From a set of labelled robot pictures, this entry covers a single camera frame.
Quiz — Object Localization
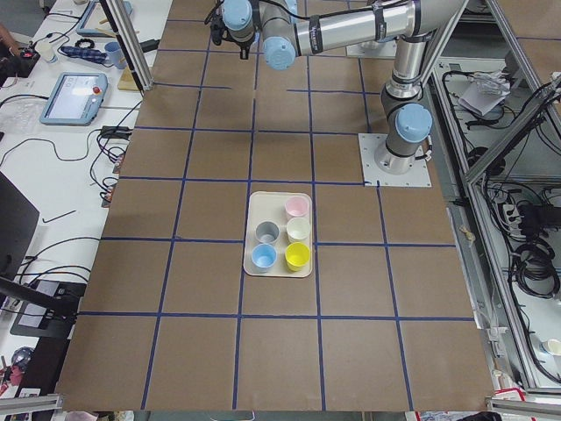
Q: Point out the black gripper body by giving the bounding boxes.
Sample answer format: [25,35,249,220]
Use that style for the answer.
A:
[209,12,230,44]

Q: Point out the blue cup on desk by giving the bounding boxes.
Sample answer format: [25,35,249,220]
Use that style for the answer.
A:
[104,41,126,69]

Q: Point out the white paper cup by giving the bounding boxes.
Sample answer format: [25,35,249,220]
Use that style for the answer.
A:
[34,39,58,64]

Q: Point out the pink plastic cup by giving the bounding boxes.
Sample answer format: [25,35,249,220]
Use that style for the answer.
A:
[284,196,309,219]

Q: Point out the grey plastic cup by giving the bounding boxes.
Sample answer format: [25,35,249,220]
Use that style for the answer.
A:
[255,221,281,245]

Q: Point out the pale green plastic cup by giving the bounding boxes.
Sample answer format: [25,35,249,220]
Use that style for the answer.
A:
[286,218,311,243]

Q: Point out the yellow plastic cup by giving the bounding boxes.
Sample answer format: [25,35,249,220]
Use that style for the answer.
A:
[285,242,310,272]

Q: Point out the wooden mug tree stand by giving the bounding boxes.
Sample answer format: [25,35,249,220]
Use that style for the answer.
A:
[96,18,140,92]

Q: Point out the blue teach pendant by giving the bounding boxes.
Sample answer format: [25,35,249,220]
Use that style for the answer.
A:
[39,72,108,125]
[76,1,113,38]

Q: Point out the blue plaid cloth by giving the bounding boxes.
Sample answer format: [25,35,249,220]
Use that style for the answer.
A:
[58,46,111,67]

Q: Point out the black power adapter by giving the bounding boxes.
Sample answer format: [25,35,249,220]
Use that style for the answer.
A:
[99,125,131,140]

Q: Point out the cream plastic tray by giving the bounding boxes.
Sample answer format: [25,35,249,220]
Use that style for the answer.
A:
[243,191,313,278]

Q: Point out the aluminium frame post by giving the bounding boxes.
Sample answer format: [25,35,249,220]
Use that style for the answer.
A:
[100,0,153,93]

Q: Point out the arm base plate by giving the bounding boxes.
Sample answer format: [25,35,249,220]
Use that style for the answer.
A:
[358,133,432,188]

